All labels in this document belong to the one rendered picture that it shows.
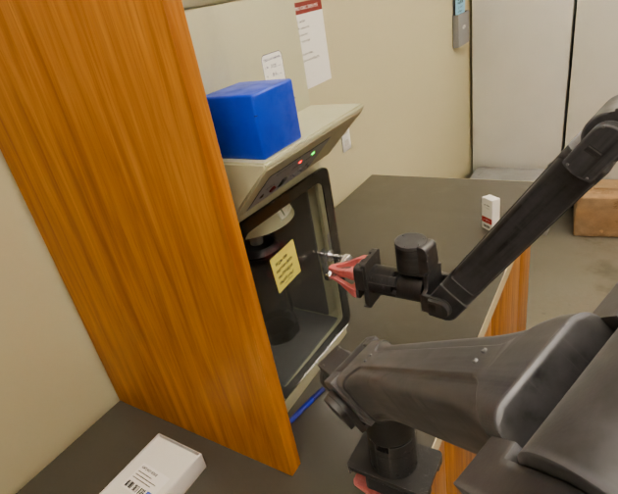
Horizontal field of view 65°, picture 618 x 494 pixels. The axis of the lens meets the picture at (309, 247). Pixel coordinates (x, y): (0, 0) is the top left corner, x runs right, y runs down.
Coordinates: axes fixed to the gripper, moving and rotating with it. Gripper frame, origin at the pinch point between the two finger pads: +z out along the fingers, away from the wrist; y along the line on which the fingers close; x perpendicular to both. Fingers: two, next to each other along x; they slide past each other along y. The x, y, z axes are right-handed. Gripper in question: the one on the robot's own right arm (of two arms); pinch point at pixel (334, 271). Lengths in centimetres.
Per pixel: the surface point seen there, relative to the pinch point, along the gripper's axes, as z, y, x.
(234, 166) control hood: -0.2, 30.6, 21.1
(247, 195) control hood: -1.1, 26.0, 20.9
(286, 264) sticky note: 4.4, 6.1, 8.8
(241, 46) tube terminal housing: 6.2, 44.7, 6.4
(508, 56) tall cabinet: 26, -10, -290
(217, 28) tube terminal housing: 6.1, 47.9, 11.2
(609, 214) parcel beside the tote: -44, -103, -253
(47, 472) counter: 43, -26, 50
